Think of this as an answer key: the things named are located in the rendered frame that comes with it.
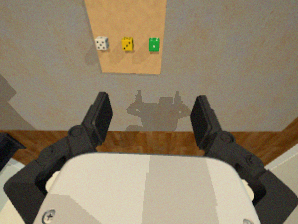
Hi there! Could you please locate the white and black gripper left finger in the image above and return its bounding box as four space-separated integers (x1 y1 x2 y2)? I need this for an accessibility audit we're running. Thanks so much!
3 92 113 224

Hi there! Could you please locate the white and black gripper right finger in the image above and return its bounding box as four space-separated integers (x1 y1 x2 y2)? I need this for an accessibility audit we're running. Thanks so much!
190 95 298 224

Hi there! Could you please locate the yellow die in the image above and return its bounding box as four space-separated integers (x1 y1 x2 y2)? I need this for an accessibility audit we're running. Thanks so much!
121 37 134 51

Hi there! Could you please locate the green die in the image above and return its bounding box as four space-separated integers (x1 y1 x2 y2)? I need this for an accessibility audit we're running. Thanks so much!
149 38 160 52

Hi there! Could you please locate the white die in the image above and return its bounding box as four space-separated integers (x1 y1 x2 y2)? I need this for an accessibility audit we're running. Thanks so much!
95 36 109 50

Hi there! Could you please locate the tan mat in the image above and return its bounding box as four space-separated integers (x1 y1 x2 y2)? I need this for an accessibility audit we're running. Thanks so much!
85 0 167 74

